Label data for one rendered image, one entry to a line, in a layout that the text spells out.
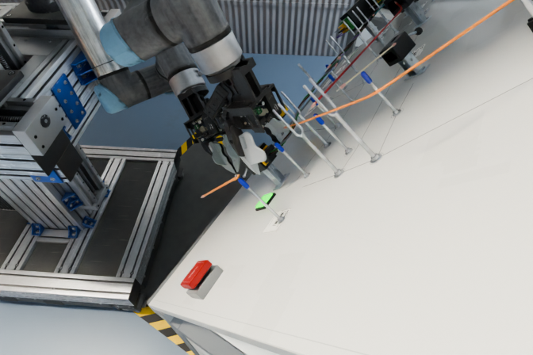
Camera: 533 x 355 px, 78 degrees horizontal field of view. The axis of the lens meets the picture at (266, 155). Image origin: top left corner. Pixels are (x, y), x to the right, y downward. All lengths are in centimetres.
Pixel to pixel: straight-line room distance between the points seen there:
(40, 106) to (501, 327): 99
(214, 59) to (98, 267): 137
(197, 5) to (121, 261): 136
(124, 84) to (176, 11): 38
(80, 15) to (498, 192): 81
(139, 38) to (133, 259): 126
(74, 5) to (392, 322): 82
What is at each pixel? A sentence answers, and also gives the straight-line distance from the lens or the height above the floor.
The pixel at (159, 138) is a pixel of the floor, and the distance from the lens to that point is 243.
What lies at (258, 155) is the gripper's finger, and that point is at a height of 122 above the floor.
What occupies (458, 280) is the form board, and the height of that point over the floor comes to 145.
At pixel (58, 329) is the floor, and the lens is 196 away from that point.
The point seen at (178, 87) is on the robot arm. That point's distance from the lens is 77.
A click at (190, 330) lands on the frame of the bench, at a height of 80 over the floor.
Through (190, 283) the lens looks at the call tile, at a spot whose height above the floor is 114.
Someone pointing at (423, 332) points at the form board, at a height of 144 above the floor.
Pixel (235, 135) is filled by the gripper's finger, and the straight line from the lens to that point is 58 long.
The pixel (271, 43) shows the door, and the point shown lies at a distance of 309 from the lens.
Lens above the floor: 167
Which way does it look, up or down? 49 degrees down
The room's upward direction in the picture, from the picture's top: straight up
